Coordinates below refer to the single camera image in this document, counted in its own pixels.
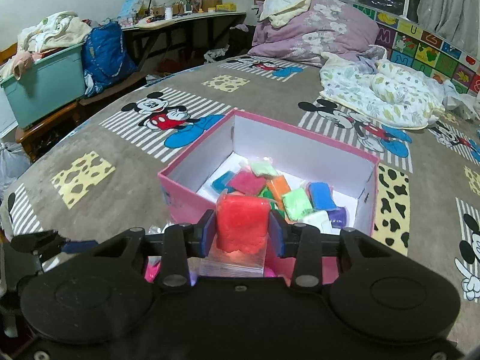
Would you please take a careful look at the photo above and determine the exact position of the blue bag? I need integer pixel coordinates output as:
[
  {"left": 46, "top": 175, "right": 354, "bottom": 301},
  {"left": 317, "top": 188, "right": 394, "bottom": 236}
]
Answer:
[{"left": 81, "top": 22, "right": 137, "bottom": 98}]

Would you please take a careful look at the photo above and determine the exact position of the pink clay packet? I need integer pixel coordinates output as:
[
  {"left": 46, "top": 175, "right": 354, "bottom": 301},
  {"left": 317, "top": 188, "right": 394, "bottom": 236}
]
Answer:
[{"left": 227, "top": 170, "right": 266, "bottom": 196}]

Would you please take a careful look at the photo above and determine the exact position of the orange clay packet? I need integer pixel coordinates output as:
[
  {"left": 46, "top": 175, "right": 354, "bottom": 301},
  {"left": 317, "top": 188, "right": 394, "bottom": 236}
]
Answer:
[{"left": 266, "top": 175, "right": 290, "bottom": 211}]

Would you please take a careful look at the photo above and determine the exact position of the purple floral duvet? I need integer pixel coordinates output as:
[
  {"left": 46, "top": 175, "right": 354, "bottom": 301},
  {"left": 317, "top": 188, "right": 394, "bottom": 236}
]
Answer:
[{"left": 249, "top": 0, "right": 379, "bottom": 68}]

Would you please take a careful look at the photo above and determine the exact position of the white leaf-print blanket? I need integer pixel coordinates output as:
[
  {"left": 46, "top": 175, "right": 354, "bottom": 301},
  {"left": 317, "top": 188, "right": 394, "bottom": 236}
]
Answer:
[{"left": 320, "top": 53, "right": 445, "bottom": 130}]

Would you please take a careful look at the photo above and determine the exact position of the colourful alphabet foam mat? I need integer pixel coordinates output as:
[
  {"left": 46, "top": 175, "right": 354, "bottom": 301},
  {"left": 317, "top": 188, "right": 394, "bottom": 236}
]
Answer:
[{"left": 353, "top": 3, "right": 479, "bottom": 96}]

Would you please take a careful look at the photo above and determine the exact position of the light green clay packet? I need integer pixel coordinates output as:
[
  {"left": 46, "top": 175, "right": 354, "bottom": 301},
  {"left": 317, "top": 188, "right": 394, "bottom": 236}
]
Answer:
[{"left": 250, "top": 161, "right": 279, "bottom": 179}]

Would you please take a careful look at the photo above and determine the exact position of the red clay packet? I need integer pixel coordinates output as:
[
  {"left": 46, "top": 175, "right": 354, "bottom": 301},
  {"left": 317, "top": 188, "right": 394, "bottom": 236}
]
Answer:
[{"left": 216, "top": 193, "right": 270, "bottom": 254}]

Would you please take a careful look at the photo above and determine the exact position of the Mickey Mouse bed sheet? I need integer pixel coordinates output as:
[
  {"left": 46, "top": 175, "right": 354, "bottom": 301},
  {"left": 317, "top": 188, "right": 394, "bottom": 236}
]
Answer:
[{"left": 0, "top": 54, "right": 480, "bottom": 346}]

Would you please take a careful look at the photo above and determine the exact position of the grey curtain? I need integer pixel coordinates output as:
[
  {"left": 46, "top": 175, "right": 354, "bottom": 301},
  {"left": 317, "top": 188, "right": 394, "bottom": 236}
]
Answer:
[{"left": 416, "top": 0, "right": 479, "bottom": 56}]

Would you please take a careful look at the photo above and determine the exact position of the pink cardboard box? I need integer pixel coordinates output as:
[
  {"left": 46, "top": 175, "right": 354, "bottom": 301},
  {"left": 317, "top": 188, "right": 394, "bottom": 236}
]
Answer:
[{"left": 158, "top": 111, "right": 379, "bottom": 235}]

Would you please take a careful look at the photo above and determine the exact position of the teal storage bin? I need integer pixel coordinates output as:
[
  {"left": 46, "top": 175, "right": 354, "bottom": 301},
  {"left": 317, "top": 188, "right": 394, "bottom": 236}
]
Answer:
[{"left": 1, "top": 44, "right": 86, "bottom": 128}]

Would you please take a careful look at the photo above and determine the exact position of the dark desk with clutter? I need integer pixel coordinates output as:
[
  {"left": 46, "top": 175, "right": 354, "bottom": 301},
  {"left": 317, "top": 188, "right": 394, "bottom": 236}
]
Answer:
[{"left": 123, "top": 11, "right": 247, "bottom": 72}]

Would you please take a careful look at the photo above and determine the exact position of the blue clay packet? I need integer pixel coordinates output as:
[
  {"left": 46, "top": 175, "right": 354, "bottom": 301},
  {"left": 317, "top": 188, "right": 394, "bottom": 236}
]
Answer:
[{"left": 308, "top": 182, "right": 337, "bottom": 211}]

